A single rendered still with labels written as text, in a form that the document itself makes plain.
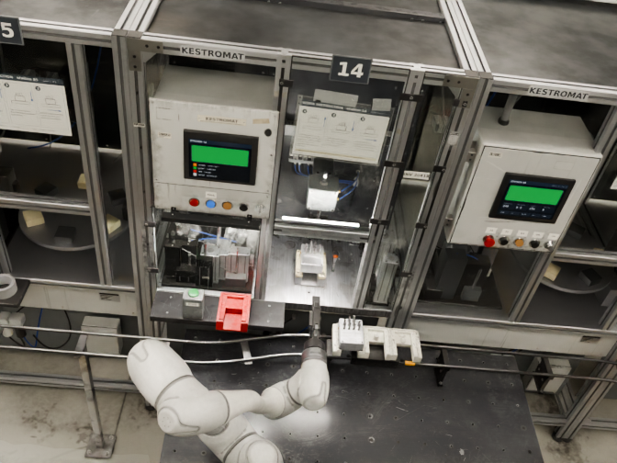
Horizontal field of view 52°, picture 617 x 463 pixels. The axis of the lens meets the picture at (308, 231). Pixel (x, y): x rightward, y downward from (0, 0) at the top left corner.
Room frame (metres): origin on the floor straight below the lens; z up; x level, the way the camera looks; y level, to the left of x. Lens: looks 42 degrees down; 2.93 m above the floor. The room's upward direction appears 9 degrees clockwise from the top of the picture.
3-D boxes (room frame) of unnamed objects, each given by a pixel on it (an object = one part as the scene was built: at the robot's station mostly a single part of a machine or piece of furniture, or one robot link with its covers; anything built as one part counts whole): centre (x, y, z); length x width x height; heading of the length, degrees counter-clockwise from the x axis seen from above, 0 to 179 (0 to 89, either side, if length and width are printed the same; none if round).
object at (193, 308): (1.67, 0.41, 0.97); 0.08 x 0.08 x 0.12; 5
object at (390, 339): (1.70, -0.35, 0.84); 0.36 x 0.14 x 0.10; 95
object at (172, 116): (1.88, 0.37, 1.60); 0.42 x 0.29 x 0.46; 95
